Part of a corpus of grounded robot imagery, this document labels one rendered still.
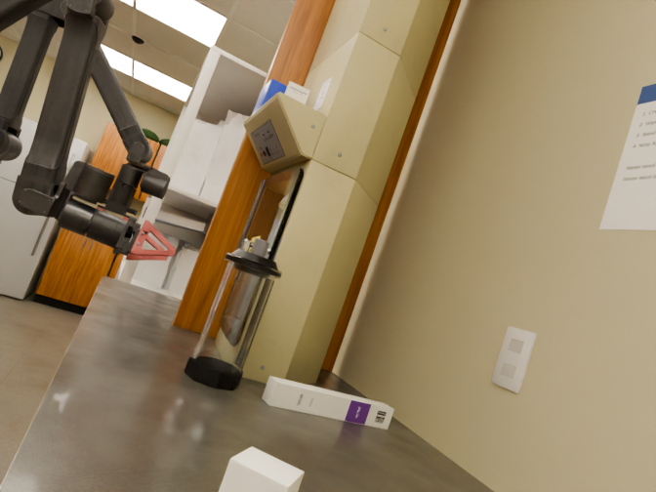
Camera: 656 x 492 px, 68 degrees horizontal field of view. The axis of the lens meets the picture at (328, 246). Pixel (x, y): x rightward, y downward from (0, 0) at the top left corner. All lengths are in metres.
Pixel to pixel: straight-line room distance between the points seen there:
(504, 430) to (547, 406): 0.10
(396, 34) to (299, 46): 0.39
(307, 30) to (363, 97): 0.46
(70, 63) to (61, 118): 0.10
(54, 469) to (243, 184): 0.99
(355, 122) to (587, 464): 0.75
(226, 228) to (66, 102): 0.54
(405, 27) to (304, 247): 0.55
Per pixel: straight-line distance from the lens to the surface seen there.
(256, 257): 0.87
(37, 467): 0.51
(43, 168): 0.99
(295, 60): 1.47
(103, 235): 0.98
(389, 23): 1.18
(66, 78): 1.02
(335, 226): 1.04
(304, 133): 1.03
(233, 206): 1.36
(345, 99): 1.08
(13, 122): 1.50
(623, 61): 1.15
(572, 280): 0.96
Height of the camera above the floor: 1.16
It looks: 5 degrees up
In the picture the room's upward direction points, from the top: 20 degrees clockwise
